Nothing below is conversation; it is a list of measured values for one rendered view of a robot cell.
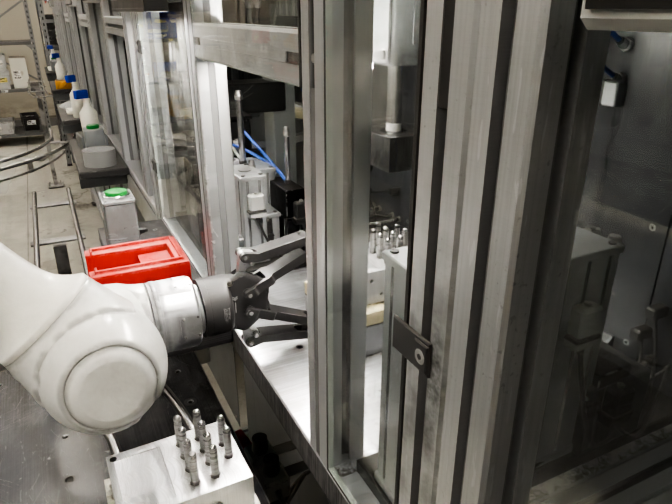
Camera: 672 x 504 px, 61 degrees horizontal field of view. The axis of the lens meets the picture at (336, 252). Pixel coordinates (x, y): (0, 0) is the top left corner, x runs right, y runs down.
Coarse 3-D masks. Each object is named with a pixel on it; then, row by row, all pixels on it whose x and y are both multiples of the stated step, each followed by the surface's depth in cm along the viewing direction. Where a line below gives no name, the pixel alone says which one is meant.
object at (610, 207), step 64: (640, 64) 23; (576, 128) 26; (640, 128) 24; (576, 192) 27; (640, 192) 24; (576, 256) 28; (640, 256) 25; (576, 320) 28; (640, 320) 25; (576, 384) 29; (640, 384) 26; (576, 448) 30; (640, 448) 26
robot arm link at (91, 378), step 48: (0, 288) 47; (48, 288) 49; (96, 288) 51; (0, 336) 48; (48, 336) 47; (96, 336) 46; (144, 336) 48; (48, 384) 45; (96, 384) 45; (144, 384) 47; (96, 432) 46
